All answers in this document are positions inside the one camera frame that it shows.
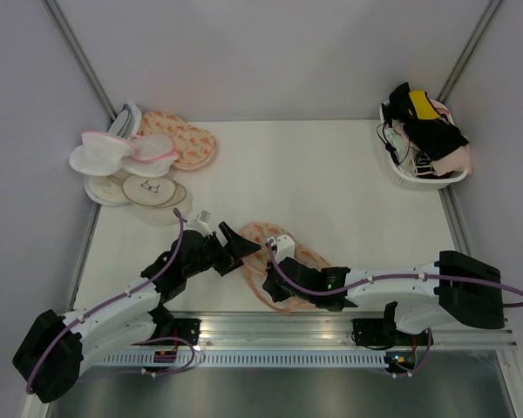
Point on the beige bag with bra print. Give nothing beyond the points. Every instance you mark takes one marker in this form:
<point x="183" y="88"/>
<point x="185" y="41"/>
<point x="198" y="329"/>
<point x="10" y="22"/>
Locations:
<point x="153" y="192"/>

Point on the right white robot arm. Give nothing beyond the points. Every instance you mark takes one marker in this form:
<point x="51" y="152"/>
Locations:
<point x="455" y="288"/>

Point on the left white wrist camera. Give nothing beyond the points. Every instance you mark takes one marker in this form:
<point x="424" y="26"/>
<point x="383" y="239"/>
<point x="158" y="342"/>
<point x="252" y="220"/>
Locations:
<point x="201" y="224"/>

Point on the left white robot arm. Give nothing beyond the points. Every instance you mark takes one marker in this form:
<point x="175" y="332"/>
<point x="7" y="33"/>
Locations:
<point x="60" y="347"/>

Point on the cream round mesh bag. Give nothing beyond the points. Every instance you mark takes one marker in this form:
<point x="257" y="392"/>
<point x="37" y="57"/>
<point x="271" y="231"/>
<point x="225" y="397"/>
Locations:
<point x="104" y="191"/>

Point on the pink bra in basket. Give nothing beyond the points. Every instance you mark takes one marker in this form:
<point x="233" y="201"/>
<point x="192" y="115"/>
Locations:
<point x="456" y="161"/>

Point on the peach floral mesh laundry bag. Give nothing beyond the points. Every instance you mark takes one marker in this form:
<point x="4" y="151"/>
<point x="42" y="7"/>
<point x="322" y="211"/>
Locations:
<point x="254" y="266"/>

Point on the black bra in basket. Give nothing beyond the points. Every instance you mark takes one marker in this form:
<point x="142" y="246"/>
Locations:
<point x="436" y="138"/>

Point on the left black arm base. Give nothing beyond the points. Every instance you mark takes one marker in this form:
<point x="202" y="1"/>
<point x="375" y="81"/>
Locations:
<point x="187" y="329"/>

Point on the white blue-trimmed mesh bag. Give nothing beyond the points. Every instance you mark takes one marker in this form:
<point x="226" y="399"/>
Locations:
<point x="127" y="122"/>

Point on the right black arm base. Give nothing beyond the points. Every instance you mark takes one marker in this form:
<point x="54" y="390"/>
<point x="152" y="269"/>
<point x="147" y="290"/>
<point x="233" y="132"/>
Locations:
<point x="370" y="333"/>

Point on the white pink-trimmed mesh bag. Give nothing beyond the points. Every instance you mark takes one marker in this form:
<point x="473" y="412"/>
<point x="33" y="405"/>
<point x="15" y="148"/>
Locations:
<point x="101" y="154"/>

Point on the white slotted cable duct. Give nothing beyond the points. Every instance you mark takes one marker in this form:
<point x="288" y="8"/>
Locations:
<point x="260" y="358"/>

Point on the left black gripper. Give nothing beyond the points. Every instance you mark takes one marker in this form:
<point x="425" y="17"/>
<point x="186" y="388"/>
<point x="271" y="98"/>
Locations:
<point x="236" y="247"/>

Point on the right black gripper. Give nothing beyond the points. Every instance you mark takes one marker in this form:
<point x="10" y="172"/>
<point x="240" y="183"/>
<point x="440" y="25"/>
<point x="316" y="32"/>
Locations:
<point x="273" y="287"/>

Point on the white plastic laundry basket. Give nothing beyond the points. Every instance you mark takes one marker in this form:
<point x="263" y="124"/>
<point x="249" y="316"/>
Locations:
<point x="409" y="176"/>

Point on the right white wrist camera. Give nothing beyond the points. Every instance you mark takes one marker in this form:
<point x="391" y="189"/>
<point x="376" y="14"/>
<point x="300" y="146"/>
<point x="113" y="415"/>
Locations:
<point x="281" y="247"/>

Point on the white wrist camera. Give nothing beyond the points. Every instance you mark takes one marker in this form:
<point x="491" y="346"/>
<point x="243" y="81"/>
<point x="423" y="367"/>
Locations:
<point x="201" y="224"/>
<point x="281" y="247"/>

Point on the yellow garment in basket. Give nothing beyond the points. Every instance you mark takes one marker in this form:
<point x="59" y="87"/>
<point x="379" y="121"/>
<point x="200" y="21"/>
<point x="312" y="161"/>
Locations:
<point x="422" y="107"/>

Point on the aluminium mounting rail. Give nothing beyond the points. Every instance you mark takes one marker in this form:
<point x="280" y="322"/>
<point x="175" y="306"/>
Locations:
<point x="315" y="329"/>

